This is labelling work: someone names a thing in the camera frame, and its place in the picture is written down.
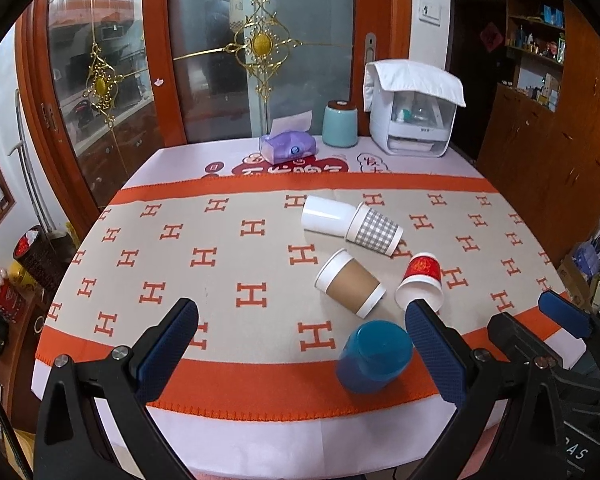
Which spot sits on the purple tissue pack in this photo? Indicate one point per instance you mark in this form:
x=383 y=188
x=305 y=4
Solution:
x=287 y=145

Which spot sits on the red tin box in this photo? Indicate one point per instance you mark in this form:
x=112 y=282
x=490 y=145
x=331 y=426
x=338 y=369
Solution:
x=2 y=295

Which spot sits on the small blue box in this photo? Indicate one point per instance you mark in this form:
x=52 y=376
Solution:
x=552 y=15

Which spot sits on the white folded cloth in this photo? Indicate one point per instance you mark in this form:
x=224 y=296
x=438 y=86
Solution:
x=410 y=77

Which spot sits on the white wall switch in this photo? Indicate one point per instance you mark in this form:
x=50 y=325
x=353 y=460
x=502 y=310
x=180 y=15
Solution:
x=429 y=13

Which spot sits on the dark woven basket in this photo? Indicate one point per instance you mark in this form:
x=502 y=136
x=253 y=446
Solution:
x=37 y=260

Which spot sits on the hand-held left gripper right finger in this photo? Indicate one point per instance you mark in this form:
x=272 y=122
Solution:
x=436 y=355

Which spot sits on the red paper cup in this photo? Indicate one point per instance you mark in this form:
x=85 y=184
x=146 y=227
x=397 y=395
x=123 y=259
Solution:
x=422 y=280

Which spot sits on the plain white cup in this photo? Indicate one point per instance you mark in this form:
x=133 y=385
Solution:
x=327 y=215

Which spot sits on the brown wooden shelf cabinet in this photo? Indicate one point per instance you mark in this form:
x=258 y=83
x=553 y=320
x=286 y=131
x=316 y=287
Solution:
x=545 y=160

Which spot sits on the pale pink printed tablecloth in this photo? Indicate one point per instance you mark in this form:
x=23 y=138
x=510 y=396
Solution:
x=205 y=160

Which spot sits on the white countertop appliance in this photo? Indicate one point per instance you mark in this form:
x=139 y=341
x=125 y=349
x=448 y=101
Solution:
x=415 y=125

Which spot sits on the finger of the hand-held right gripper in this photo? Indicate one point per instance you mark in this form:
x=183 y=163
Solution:
x=565 y=312
x=510 y=332

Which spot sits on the cardboard box with packets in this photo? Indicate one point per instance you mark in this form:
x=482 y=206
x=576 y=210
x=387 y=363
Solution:
x=587 y=265

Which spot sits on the metal mop pole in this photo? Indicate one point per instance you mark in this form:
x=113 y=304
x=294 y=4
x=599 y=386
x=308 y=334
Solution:
x=30 y=170

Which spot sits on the blue plastic cup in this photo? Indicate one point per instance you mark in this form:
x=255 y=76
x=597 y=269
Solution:
x=375 y=357

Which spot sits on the red paper wall decoration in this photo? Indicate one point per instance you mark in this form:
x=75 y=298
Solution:
x=491 y=37

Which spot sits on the orange patterned beige blanket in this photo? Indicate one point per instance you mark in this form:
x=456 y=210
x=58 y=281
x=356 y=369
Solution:
x=230 y=280

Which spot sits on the teal canister with brown lid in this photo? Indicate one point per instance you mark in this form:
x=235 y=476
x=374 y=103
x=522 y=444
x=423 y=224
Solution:
x=340 y=125

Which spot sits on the green bottle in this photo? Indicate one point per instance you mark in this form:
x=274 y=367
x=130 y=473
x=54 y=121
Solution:
x=561 y=50

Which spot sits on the small gold door ornament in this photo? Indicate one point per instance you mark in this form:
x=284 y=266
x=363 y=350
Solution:
x=101 y=85

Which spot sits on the large gold door ornament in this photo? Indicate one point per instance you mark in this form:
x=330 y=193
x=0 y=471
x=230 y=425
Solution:
x=262 y=42

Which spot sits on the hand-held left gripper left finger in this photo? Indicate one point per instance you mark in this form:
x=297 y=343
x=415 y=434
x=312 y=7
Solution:
x=166 y=346

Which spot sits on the grey checked paper cup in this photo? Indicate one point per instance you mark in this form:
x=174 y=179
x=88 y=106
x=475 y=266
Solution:
x=375 y=230

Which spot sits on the brown sleeved paper cup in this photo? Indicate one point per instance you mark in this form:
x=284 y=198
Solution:
x=352 y=285

